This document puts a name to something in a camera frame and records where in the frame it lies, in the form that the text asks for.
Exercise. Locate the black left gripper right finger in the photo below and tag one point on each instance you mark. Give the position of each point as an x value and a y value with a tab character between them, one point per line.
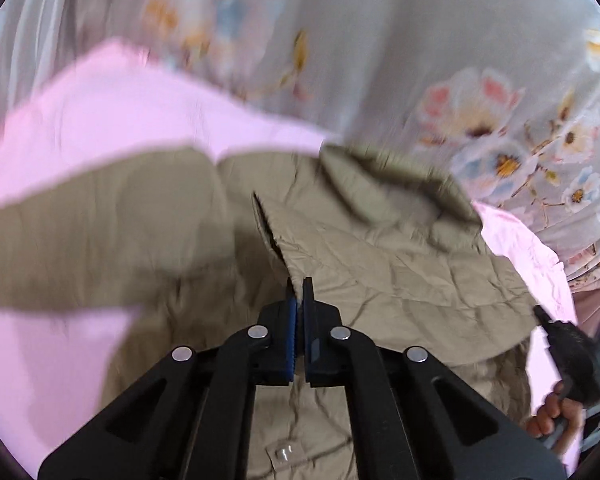
411	417

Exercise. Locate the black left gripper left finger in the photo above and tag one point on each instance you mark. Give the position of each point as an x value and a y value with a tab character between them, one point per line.
189	416

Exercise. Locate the khaki quilted puffer jacket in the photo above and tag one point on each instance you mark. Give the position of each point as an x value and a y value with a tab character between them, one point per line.
201	247

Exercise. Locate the person's right hand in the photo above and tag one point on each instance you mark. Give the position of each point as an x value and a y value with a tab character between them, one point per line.
543	422

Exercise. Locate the pink printed bed sheet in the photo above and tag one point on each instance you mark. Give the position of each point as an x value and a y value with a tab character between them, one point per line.
113	104

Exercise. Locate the grey floral quilt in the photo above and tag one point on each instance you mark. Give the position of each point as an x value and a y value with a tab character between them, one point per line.
503	93

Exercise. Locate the white satin curtain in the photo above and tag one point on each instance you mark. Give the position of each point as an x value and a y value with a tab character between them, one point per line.
37	39

